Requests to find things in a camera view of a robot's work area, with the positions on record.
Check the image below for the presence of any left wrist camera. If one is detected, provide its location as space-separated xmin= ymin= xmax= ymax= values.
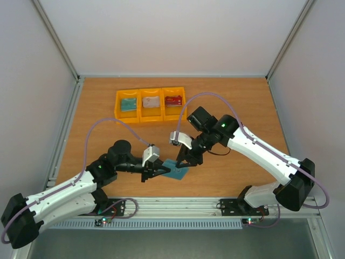
xmin=142 ymin=145 xmax=160 ymax=166

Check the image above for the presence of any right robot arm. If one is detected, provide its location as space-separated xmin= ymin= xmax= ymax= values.
xmin=169 ymin=107 xmax=315 ymax=215

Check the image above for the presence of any teal card holder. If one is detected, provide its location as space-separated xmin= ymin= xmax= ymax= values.
xmin=162 ymin=159 xmax=189 ymax=180

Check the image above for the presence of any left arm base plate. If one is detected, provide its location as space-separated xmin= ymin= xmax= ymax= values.
xmin=87 ymin=199 xmax=126 ymax=217

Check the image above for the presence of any red cards stack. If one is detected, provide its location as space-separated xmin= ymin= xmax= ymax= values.
xmin=164 ymin=95 xmax=183 ymax=107

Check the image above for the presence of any left circuit board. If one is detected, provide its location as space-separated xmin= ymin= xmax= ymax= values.
xmin=94 ymin=217 xmax=112 ymax=227

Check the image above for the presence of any middle yellow bin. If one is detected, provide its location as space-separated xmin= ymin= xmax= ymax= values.
xmin=139 ymin=88 xmax=163 ymax=123

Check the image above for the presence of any white pink cards stack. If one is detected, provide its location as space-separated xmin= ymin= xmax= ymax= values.
xmin=142 ymin=96 xmax=160 ymax=108

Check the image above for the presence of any circuit board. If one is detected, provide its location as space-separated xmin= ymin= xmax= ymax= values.
xmin=94 ymin=217 xmax=112 ymax=227
xmin=242 ymin=217 xmax=262 ymax=225

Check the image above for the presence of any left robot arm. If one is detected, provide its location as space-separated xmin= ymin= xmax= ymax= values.
xmin=1 ymin=140 xmax=171 ymax=249

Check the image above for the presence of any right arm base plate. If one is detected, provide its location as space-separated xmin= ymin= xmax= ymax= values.
xmin=216 ymin=199 xmax=269 ymax=216

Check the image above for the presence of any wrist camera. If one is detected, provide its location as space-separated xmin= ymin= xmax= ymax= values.
xmin=169 ymin=131 xmax=192 ymax=150
xmin=142 ymin=145 xmax=160 ymax=166

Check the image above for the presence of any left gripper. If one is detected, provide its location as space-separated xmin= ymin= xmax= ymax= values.
xmin=116 ymin=156 xmax=171 ymax=183

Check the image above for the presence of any aluminium front rail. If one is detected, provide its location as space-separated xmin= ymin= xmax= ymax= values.
xmin=25 ymin=196 xmax=321 ymax=219

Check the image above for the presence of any right circuit board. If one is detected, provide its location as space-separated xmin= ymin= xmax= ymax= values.
xmin=242 ymin=217 xmax=262 ymax=225

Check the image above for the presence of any teal cards stack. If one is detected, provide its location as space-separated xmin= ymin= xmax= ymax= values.
xmin=120 ymin=98 xmax=137 ymax=112

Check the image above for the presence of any grey slotted cable duct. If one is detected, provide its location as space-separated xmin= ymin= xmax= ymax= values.
xmin=51 ymin=219 xmax=242 ymax=230

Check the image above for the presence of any yellow bin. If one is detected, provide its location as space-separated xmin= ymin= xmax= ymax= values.
xmin=139 ymin=88 xmax=163 ymax=123
xmin=162 ymin=86 xmax=186 ymax=121
xmin=114 ymin=89 xmax=140 ymax=124

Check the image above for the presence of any right yellow bin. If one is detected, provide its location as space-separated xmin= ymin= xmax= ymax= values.
xmin=162 ymin=86 xmax=186 ymax=121

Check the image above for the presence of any left yellow bin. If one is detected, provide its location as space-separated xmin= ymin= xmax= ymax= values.
xmin=114 ymin=89 xmax=140 ymax=124

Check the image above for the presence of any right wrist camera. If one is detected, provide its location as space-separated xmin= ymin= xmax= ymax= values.
xmin=169 ymin=131 xmax=192 ymax=150

